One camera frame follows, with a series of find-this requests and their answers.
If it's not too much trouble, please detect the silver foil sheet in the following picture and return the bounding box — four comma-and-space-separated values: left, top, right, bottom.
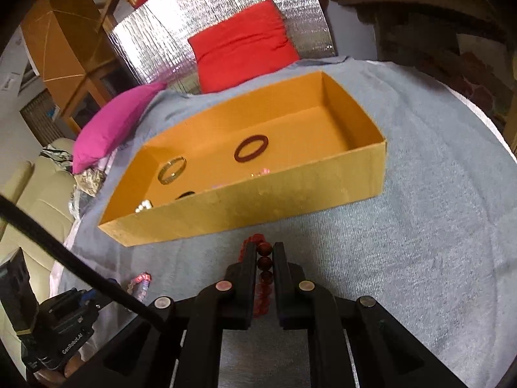
108, 0, 337, 95

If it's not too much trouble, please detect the black cable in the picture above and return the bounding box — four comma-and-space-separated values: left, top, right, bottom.
0, 194, 170, 330

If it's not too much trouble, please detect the black white crumpled cloth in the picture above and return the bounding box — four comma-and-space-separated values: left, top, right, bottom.
39, 144, 75, 166

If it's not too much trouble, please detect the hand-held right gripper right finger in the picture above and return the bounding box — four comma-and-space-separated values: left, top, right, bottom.
273, 242, 465, 388

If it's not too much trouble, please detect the cream leather sofa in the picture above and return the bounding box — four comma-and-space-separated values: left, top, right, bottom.
0, 137, 79, 292

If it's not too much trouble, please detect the patterned crumpled cloth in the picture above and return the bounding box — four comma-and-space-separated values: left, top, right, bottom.
75, 167, 106, 197

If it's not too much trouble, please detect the dark red bangle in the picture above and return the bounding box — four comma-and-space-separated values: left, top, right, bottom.
233, 134, 269, 163

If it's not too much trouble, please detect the light pink bed sheet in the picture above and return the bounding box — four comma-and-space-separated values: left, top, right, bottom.
48, 210, 106, 304

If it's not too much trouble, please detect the orange wooden cabinet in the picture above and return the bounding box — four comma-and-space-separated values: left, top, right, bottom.
20, 0, 130, 134

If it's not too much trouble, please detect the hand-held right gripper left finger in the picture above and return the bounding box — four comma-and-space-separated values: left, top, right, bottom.
70, 242, 259, 388

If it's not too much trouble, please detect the grey blanket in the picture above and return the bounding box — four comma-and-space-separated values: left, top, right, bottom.
60, 54, 517, 388

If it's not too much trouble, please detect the pink white bead bracelet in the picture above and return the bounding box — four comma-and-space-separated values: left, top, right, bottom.
123, 273, 153, 304

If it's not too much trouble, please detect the metal bangle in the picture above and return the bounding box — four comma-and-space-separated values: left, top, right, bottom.
157, 156, 187, 185

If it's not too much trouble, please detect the pink cushion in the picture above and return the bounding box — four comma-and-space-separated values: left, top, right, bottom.
72, 81, 168, 174

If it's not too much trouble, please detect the orange cardboard box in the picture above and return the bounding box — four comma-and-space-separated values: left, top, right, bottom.
98, 70, 387, 248

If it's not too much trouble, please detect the dark wooden furniture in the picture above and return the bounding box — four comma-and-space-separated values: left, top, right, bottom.
327, 0, 517, 158

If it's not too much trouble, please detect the red bead bracelet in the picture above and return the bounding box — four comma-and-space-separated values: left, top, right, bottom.
239, 233, 276, 319

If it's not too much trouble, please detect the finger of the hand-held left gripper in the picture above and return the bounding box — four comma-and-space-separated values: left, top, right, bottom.
81, 278, 119, 306

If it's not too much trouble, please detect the person's left hand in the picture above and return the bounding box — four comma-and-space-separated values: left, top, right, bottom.
36, 351, 83, 386

